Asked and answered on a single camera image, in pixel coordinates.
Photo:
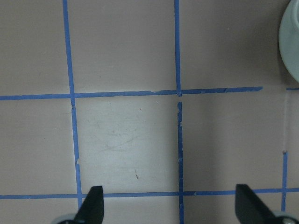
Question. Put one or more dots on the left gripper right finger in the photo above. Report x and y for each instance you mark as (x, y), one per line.
(250, 209)

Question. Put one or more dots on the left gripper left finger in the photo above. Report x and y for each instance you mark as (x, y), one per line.
(91, 210)

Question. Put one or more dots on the pale green cooking pot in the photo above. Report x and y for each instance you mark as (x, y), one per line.
(288, 38)

